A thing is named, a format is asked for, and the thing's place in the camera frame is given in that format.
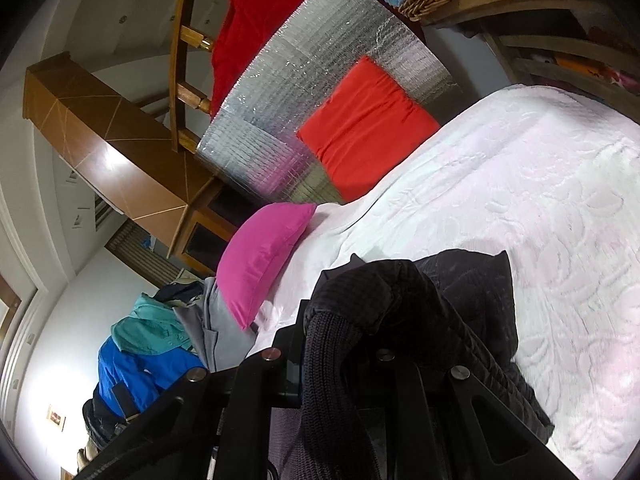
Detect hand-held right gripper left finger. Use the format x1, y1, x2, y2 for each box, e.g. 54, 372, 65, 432
75, 327, 306, 480

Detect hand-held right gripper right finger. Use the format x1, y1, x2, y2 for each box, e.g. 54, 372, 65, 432
360, 347, 576, 480

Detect black quilted jacket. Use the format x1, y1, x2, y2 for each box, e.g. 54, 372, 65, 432
300, 249, 556, 480

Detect grey garment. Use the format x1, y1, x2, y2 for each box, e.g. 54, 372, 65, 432
172, 277, 258, 373

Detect pink pillow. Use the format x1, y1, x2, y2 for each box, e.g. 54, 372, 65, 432
217, 202, 318, 331

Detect teal garment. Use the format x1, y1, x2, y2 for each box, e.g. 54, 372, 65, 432
111, 294, 193, 358

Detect blue jacket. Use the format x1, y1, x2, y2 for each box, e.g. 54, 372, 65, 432
95, 337, 208, 418

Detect dark pants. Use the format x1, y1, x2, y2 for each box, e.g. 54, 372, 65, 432
82, 385, 136, 453

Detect orange-red pillow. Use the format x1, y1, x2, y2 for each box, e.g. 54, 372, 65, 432
296, 56, 442, 204

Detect wooden cabinet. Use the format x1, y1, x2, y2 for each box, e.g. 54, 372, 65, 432
22, 52, 238, 276

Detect silver foil mat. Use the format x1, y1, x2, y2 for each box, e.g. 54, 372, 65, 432
195, 0, 460, 204

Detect wooden headboard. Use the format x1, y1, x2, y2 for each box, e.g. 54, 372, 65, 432
169, 0, 236, 156

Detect red cloth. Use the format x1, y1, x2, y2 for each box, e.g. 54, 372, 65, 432
210, 0, 341, 118

